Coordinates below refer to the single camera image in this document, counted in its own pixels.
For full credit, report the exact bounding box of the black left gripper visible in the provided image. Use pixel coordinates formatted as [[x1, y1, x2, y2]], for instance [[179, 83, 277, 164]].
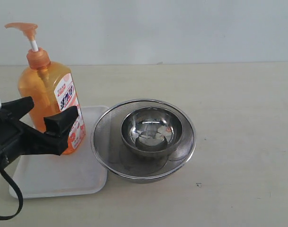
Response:
[[0, 96, 78, 161]]

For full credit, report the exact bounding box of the orange soap pump bottle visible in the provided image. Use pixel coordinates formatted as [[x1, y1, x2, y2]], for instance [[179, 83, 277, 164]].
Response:
[[4, 22, 87, 156]]

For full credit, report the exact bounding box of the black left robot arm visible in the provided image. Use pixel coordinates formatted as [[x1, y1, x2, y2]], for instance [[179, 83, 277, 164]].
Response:
[[0, 96, 79, 170]]

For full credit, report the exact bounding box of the small stainless steel bowl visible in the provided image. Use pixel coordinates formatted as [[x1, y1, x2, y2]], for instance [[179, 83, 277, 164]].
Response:
[[121, 106, 184, 158]]

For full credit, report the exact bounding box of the white plastic tray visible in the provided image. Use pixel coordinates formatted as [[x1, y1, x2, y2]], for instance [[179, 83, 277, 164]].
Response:
[[12, 105, 108, 199]]

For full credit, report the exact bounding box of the steel mesh strainer basket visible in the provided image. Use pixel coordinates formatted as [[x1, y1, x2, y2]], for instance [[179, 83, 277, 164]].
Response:
[[90, 99, 197, 183]]

